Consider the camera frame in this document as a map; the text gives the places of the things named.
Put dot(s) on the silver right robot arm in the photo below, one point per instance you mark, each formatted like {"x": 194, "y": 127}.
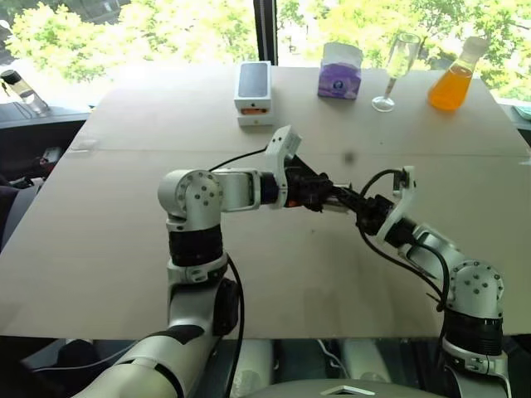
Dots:
{"x": 477, "y": 286}

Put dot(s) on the clear water bottle black cap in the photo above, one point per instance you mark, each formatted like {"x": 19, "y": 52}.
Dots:
{"x": 25, "y": 91}

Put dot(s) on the silver robot leg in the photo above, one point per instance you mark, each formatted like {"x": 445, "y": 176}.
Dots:
{"x": 251, "y": 369}
{"x": 367, "y": 358}

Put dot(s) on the dark side table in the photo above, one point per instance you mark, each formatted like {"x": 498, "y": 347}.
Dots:
{"x": 37, "y": 132}

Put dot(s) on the clear champagne glass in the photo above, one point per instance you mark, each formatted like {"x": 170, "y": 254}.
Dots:
{"x": 400, "y": 58}

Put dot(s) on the dark window frame post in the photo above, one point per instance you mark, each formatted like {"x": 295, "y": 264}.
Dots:
{"x": 266, "y": 29}

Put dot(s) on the flask with orange liquid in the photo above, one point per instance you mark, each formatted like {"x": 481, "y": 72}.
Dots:
{"x": 450, "y": 89}

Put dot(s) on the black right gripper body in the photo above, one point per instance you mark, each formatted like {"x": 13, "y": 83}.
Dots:
{"x": 375, "y": 213}

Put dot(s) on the purple tissue box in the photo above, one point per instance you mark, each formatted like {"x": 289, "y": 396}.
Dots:
{"x": 338, "y": 79}

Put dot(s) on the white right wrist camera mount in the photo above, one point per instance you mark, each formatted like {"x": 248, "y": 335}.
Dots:
{"x": 404, "y": 195}

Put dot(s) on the white phone box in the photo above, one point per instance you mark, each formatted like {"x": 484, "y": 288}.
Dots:
{"x": 253, "y": 89}

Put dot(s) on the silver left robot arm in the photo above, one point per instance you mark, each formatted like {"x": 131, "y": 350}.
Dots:
{"x": 199, "y": 195}

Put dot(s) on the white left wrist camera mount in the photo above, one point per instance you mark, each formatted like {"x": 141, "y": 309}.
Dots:
{"x": 282, "y": 149}

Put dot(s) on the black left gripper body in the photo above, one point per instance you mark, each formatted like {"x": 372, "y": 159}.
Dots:
{"x": 307, "y": 186}

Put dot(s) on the small white device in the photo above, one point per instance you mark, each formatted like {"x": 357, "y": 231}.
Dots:
{"x": 52, "y": 154}

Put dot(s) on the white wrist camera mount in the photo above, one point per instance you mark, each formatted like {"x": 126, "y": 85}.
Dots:
{"x": 404, "y": 195}
{"x": 282, "y": 149}

